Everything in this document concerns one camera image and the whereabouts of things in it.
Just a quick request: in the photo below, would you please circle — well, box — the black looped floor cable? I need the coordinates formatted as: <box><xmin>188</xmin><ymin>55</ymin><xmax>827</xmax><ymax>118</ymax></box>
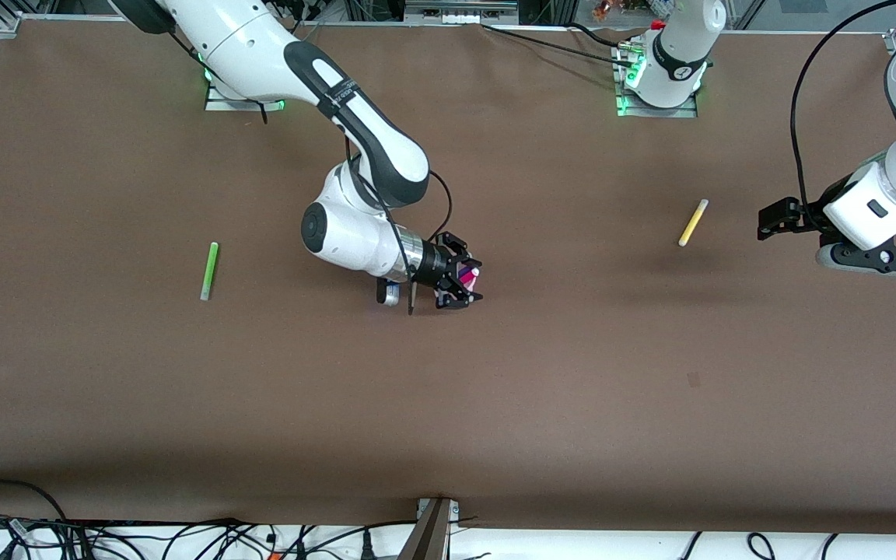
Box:
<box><xmin>0</xmin><ymin>479</ymin><xmax>69</xmax><ymax>545</ymax></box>

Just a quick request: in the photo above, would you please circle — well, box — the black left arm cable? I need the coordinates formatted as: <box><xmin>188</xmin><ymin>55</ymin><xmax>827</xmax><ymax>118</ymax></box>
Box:
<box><xmin>789</xmin><ymin>0</ymin><xmax>896</xmax><ymax>215</ymax></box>

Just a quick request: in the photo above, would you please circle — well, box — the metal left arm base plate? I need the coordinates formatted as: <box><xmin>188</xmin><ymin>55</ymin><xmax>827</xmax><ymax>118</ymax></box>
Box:
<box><xmin>618</xmin><ymin>93</ymin><xmax>698</xmax><ymax>118</ymax></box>

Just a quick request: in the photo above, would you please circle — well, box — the yellow highlighter pen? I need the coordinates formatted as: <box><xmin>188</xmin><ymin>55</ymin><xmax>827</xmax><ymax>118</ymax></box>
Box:
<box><xmin>677</xmin><ymin>199</ymin><xmax>709</xmax><ymax>247</ymax></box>

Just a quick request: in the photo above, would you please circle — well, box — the metal table clamp bracket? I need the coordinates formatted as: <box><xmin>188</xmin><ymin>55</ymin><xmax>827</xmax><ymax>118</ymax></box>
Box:
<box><xmin>397</xmin><ymin>498</ymin><xmax>460</xmax><ymax>560</ymax></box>

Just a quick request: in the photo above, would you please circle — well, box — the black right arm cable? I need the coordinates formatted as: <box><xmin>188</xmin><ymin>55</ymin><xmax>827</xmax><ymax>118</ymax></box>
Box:
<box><xmin>343</xmin><ymin>136</ymin><xmax>453</xmax><ymax>243</ymax></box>

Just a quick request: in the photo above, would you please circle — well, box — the long black base cable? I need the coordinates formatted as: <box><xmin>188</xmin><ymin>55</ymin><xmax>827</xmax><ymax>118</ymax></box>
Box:
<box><xmin>481</xmin><ymin>23</ymin><xmax>643</xmax><ymax>63</ymax></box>

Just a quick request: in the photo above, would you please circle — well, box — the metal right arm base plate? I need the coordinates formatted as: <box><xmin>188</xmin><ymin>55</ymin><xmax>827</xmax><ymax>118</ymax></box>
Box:
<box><xmin>205</xmin><ymin>78</ymin><xmax>287</xmax><ymax>112</ymax></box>

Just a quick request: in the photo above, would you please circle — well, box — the green highlighter pen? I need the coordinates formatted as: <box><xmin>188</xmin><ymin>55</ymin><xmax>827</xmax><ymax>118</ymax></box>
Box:
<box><xmin>199</xmin><ymin>242</ymin><xmax>219</xmax><ymax>302</ymax></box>

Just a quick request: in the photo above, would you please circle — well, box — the grey socket strip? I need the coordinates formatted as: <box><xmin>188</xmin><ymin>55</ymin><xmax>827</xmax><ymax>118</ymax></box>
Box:
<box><xmin>404</xmin><ymin>0</ymin><xmax>519</xmax><ymax>24</ymax></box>

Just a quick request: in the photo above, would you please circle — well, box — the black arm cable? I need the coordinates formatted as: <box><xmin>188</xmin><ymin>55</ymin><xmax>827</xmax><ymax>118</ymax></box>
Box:
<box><xmin>343</xmin><ymin>136</ymin><xmax>453</xmax><ymax>243</ymax></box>
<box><xmin>789</xmin><ymin>0</ymin><xmax>896</xmax><ymax>215</ymax></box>

